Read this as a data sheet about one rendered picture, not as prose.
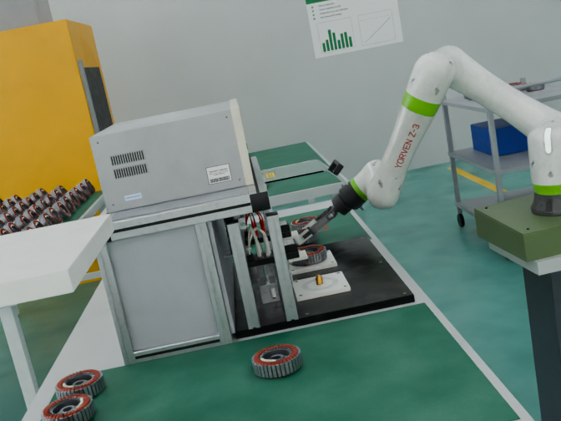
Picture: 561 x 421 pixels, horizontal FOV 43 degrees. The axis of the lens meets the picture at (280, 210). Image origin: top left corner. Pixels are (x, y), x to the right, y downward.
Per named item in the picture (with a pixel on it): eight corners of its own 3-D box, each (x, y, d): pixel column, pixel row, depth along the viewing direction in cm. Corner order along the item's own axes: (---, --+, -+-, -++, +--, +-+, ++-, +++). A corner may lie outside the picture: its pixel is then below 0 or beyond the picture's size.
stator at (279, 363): (273, 354, 169) (270, 340, 169) (312, 359, 163) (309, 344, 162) (244, 376, 161) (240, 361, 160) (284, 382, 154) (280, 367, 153)
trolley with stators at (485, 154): (538, 209, 514) (521, 68, 492) (611, 244, 415) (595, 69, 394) (457, 225, 512) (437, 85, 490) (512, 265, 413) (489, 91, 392)
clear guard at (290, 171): (336, 173, 242) (333, 155, 241) (348, 185, 219) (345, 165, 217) (242, 192, 241) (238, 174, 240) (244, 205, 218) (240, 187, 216)
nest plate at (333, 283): (342, 274, 211) (341, 271, 211) (351, 290, 196) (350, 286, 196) (292, 285, 210) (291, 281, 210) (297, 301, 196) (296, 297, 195)
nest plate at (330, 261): (330, 253, 234) (330, 250, 234) (337, 266, 220) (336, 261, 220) (285, 262, 234) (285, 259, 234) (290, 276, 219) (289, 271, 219)
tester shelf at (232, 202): (258, 169, 242) (255, 155, 241) (270, 209, 175) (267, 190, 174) (129, 195, 240) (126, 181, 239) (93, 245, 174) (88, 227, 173)
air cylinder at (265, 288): (278, 291, 207) (275, 274, 205) (280, 300, 199) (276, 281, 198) (261, 296, 206) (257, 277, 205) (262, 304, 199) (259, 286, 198)
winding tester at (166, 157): (249, 161, 230) (235, 98, 225) (254, 184, 187) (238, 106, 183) (129, 185, 229) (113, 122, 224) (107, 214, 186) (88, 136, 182)
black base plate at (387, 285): (367, 241, 248) (366, 235, 247) (415, 301, 185) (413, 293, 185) (234, 269, 246) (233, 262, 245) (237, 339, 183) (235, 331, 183)
